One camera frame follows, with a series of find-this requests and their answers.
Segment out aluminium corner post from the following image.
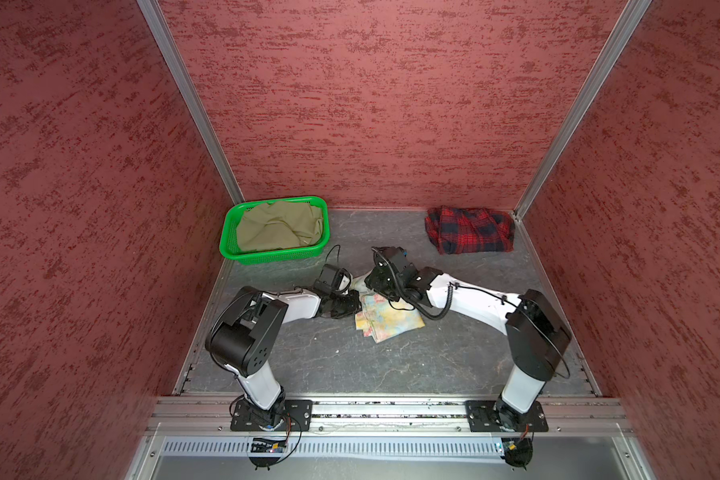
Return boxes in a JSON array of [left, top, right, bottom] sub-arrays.
[[514, 0, 652, 222], [137, 0, 244, 204]]

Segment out right aluminium corner post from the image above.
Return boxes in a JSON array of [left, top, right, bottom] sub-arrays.
[[514, 0, 652, 222]]

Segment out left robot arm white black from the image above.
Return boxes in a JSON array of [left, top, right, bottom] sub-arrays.
[[204, 286, 362, 432]]

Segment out olive green garment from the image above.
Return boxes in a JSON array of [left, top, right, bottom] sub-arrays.
[[235, 201, 324, 252]]

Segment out slotted cable duct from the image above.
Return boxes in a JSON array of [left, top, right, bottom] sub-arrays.
[[160, 436, 505, 462]]

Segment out aluminium front rail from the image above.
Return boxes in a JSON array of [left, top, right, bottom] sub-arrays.
[[146, 394, 635, 437]]

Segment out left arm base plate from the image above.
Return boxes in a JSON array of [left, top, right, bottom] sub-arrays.
[[230, 399, 313, 432]]

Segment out green plastic basket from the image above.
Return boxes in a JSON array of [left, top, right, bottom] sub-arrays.
[[219, 196, 330, 265]]

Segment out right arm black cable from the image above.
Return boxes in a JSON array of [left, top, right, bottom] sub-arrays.
[[370, 247, 572, 380]]

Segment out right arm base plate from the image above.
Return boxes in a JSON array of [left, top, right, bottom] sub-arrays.
[[464, 399, 549, 433]]

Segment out pastel floral skirt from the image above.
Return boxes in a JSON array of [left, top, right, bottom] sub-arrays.
[[352, 274, 425, 343]]

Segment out left aluminium corner post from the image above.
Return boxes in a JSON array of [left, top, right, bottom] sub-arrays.
[[137, 0, 244, 204]]

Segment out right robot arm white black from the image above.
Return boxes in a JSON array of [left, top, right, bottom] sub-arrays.
[[365, 247, 572, 434]]

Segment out red plaid skirt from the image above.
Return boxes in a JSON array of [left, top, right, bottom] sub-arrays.
[[425, 206, 515, 255]]

